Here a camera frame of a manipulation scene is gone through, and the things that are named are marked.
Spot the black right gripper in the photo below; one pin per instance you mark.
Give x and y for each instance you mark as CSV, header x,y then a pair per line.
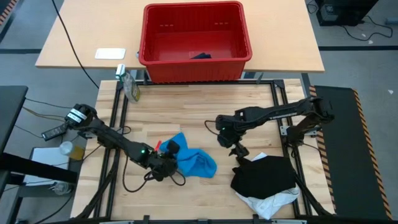
x,y
230,130

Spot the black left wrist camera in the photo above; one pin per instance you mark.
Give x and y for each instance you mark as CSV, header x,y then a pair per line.
x,y
172,147

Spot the light wooden desk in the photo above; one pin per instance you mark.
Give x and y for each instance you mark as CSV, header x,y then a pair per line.
x,y
93,25

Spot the black power adapter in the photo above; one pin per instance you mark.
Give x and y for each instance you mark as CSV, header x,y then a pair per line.
x,y
53,133

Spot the red plastic laundry bin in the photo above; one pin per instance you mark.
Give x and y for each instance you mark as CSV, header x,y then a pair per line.
x,y
192,71

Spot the yellow item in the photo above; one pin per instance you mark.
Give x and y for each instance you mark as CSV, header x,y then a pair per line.
x,y
77,153

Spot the small dark navy garment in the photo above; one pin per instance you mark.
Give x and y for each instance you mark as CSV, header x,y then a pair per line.
x,y
201,56

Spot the black garment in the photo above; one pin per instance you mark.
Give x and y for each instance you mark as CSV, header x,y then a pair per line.
x,y
264,177

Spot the black frame rail with plates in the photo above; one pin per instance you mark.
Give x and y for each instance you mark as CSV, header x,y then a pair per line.
x,y
202,221

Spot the blue garment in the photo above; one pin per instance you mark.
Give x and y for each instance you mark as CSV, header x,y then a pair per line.
x,y
192,161

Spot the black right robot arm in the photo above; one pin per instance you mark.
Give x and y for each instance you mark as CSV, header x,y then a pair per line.
x,y
280,112

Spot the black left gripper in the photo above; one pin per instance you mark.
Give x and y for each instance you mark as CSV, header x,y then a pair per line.
x,y
163,166

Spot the white button shirt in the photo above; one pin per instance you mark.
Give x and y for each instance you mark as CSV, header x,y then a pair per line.
x,y
267,205

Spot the black frame crossbar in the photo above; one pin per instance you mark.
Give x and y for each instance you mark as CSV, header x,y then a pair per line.
x,y
202,82

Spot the hazard striped floor strip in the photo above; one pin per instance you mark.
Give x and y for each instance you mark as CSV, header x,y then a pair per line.
x,y
9,7

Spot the white box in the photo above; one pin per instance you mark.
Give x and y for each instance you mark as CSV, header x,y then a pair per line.
x,y
46,158

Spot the black side table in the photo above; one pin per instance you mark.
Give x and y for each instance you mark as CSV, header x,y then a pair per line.
x,y
11,109

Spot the black equipment cabinet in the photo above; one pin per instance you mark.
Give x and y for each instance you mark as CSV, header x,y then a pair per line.
x,y
348,12

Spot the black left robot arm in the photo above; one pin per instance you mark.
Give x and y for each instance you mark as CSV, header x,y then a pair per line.
x,y
109,137

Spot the clear plastic cup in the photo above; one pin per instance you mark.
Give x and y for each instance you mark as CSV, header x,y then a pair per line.
x,y
60,188

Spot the black table beam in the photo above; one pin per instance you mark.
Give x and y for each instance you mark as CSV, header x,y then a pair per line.
x,y
31,168

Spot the white paper cup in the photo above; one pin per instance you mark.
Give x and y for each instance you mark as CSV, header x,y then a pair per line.
x,y
66,147

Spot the white card on desk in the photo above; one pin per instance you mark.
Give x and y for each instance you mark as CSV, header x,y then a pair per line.
x,y
110,53

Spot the black hazard striped floor mat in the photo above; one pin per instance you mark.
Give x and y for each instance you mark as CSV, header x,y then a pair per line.
x,y
348,149

